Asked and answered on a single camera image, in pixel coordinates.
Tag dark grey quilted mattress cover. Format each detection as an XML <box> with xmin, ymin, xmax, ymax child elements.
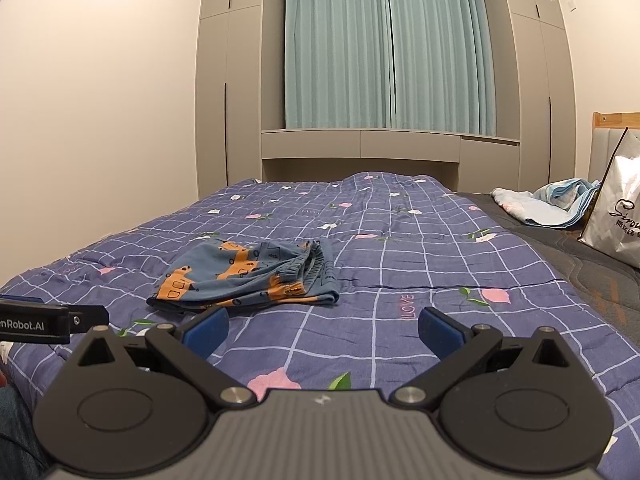
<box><xmin>452</xmin><ymin>191</ymin><xmax>640</xmax><ymax>386</ymax></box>

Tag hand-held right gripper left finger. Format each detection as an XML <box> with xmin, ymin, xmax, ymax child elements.
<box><xmin>72</xmin><ymin>306</ymin><xmax>257</xmax><ymax>408</ymax></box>

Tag white shopping bag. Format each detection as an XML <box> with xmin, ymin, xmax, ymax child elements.
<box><xmin>578</xmin><ymin>127</ymin><xmax>640</xmax><ymax>268</ymax></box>

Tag person's leg in jeans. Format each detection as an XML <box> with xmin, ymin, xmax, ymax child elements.
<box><xmin>0</xmin><ymin>385</ymin><xmax>49</xmax><ymax>480</ymax></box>

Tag purple checked floral blanket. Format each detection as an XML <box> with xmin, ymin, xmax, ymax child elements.
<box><xmin>0</xmin><ymin>172</ymin><xmax>633</xmax><ymax>480</ymax></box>

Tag light blue white cloth heap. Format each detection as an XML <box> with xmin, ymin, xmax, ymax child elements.
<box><xmin>490</xmin><ymin>177</ymin><xmax>601</xmax><ymax>229</ymax></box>

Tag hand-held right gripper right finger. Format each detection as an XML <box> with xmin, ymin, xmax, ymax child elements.
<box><xmin>387</xmin><ymin>306</ymin><xmax>573</xmax><ymax>408</ymax></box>

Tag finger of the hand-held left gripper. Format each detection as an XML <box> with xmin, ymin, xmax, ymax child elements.
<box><xmin>66</xmin><ymin>305</ymin><xmax>110</xmax><ymax>335</ymax></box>

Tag beige tall wardrobe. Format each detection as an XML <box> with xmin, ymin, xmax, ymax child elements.
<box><xmin>495</xmin><ymin>0</ymin><xmax>577</xmax><ymax>195</ymax></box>
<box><xmin>195</xmin><ymin>0</ymin><xmax>287</xmax><ymax>201</ymax></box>

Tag wooden headboard with grey pad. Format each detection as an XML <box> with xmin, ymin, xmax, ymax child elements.
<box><xmin>587</xmin><ymin>111</ymin><xmax>640</xmax><ymax>186</ymax></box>

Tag blue orange printed pants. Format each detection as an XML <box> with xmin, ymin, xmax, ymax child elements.
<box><xmin>146</xmin><ymin>239</ymin><xmax>341</xmax><ymax>311</ymax></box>

